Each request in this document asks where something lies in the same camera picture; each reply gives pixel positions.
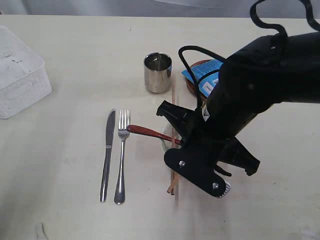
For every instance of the steel cup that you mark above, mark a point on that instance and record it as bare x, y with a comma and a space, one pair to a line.
157, 72

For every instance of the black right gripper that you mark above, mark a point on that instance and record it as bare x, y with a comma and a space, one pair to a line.
197, 134

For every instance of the speckled grey ceramic bowl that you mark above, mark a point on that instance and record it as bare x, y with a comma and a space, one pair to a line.
167, 144

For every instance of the brown wooden spoon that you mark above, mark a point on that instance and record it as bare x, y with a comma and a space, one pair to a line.
136, 129

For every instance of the blue snack packet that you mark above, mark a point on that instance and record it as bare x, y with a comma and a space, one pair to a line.
208, 83

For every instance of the silver table knife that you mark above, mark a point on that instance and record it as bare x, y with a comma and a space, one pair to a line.
109, 136

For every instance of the white perforated plastic basket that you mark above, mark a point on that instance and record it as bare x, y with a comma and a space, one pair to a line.
23, 78

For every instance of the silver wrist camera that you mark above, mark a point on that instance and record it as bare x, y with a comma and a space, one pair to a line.
193, 166

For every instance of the brown plate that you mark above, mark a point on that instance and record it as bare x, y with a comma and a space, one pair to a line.
190, 85

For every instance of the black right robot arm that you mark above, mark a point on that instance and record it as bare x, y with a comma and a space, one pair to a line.
270, 70

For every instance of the silver fork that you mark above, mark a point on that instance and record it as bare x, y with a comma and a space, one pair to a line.
123, 133

